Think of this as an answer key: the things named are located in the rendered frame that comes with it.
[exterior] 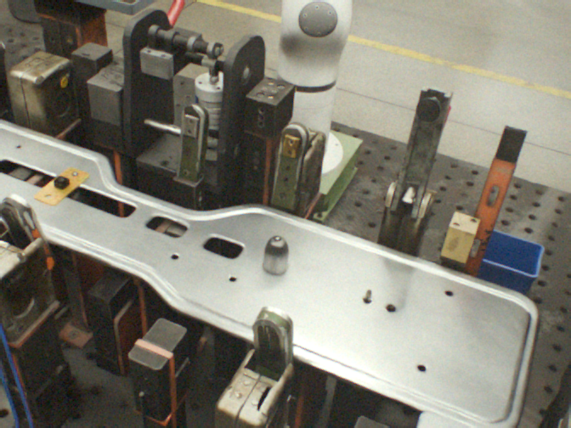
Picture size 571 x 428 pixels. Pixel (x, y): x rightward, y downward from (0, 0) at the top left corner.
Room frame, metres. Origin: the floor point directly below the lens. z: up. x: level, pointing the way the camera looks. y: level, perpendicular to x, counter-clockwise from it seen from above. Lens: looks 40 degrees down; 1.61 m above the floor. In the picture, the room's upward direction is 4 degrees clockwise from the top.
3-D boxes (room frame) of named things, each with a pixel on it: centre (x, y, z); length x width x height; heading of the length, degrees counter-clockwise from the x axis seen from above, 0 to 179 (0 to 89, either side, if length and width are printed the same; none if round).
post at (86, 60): (0.99, 0.31, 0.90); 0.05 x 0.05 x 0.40; 68
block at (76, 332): (0.77, 0.30, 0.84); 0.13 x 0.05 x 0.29; 158
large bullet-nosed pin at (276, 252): (0.62, -0.01, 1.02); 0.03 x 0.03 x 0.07
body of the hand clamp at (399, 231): (0.73, -0.19, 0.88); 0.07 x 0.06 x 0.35; 158
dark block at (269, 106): (0.86, 0.01, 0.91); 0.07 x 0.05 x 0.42; 158
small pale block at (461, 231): (0.66, -0.25, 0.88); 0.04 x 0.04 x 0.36; 68
